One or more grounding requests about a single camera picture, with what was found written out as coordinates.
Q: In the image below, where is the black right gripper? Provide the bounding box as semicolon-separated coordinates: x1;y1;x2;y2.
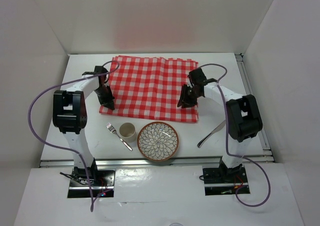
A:
177;84;201;109

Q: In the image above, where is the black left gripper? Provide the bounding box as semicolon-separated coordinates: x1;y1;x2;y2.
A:
93;85;115;110

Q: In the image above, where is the red white checkered cloth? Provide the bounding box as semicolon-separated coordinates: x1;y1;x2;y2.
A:
99;56;199;123

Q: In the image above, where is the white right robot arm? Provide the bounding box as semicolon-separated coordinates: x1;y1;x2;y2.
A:
177;69;263;182

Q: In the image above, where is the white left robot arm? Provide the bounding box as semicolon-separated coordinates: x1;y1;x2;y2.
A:
52;66;115;185

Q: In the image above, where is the silver fork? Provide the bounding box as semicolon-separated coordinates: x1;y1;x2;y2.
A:
106;123;133;151

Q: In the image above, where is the beige cup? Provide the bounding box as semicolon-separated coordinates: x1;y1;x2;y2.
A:
119;122;137;143

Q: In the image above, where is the silver table knife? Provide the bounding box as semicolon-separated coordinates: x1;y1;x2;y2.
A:
197;120;226;148

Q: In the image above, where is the floral patterned ceramic bowl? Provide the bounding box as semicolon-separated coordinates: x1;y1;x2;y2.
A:
137;121;180;162

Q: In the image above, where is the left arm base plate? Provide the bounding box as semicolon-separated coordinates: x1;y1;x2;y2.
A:
60;170;116;198

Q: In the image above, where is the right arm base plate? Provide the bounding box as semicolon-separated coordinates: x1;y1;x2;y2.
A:
199;167;251;196

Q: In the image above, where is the aluminium frame rail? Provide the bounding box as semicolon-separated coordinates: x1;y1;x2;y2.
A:
40;53;274;167

